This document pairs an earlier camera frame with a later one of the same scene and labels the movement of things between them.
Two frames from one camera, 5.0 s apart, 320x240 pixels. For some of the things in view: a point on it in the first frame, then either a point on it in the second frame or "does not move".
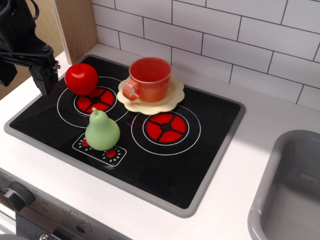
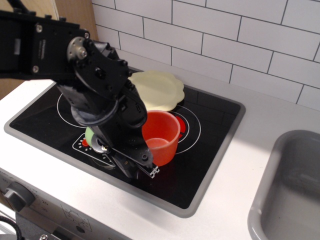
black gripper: [43, 66] → [123, 133]
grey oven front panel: [66, 222] does not move
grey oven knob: [18, 196] does not move
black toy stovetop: [172, 158] does not move
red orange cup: [152, 75] → [161, 132]
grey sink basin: [287, 206] does not move
